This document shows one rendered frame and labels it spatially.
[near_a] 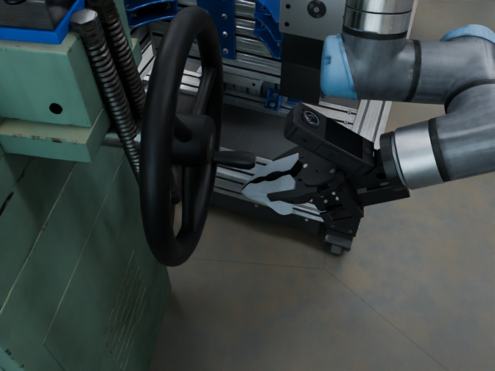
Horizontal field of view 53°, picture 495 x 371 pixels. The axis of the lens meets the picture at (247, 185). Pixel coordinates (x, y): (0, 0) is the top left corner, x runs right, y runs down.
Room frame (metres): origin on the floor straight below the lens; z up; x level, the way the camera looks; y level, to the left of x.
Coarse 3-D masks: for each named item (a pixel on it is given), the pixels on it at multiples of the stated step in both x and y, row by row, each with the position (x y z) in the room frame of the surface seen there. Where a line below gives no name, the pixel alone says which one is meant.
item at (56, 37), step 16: (0, 0) 0.38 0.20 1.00; (32, 0) 0.37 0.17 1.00; (48, 0) 0.37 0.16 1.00; (64, 0) 0.40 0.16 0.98; (80, 0) 0.42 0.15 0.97; (0, 16) 0.38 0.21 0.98; (16, 16) 0.37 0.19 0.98; (32, 16) 0.37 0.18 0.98; (48, 16) 0.37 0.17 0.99; (64, 16) 0.39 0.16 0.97; (0, 32) 0.38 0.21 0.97; (16, 32) 0.37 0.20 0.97; (32, 32) 0.37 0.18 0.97; (48, 32) 0.37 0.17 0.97; (64, 32) 0.38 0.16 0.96
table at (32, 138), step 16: (0, 128) 0.36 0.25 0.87; (16, 128) 0.36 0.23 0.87; (32, 128) 0.36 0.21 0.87; (48, 128) 0.36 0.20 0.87; (64, 128) 0.36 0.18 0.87; (80, 128) 0.36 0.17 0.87; (96, 128) 0.36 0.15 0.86; (0, 144) 0.35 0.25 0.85; (16, 144) 0.35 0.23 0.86; (32, 144) 0.34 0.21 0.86; (48, 144) 0.34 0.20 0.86; (64, 144) 0.34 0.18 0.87; (80, 144) 0.34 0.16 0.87; (96, 144) 0.35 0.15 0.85; (80, 160) 0.34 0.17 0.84
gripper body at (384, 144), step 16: (384, 144) 0.40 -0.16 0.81; (304, 160) 0.42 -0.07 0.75; (320, 160) 0.41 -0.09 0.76; (384, 160) 0.38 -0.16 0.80; (304, 176) 0.40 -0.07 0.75; (320, 176) 0.39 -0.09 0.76; (336, 176) 0.38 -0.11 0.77; (352, 176) 0.39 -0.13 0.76; (368, 176) 0.39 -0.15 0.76; (384, 176) 0.39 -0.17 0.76; (320, 192) 0.38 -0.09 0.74; (336, 192) 0.38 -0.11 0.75; (352, 192) 0.38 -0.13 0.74; (368, 192) 0.39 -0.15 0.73; (384, 192) 0.38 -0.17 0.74; (400, 192) 0.38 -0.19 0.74; (320, 208) 0.39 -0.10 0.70; (336, 208) 0.39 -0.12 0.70; (352, 208) 0.37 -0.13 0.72
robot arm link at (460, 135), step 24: (456, 96) 0.43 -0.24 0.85; (480, 96) 0.41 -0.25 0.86; (432, 120) 0.41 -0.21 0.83; (456, 120) 0.39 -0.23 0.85; (480, 120) 0.38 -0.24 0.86; (432, 144) 0.38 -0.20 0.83; (456, 144) 0.37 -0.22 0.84; (480, 144) 0.36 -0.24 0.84; (456, 168) 0.35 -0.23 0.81; (480, 168) 0.35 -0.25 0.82
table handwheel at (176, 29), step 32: (192, 32) 0.41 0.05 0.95; (160, 64) 0.36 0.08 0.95; (160, 96) 0.33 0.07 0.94; (160, 128) 0.31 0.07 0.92; (192, 128) 0.39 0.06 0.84; (160, 160) 0.29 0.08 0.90; (192, 160) 0.37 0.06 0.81; (160, 192) 0.27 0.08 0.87; (192, 192) 0.37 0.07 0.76; (160, 224) 0.26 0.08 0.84; (192, 224) 0.35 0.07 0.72; (160, 256) 0.26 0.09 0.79
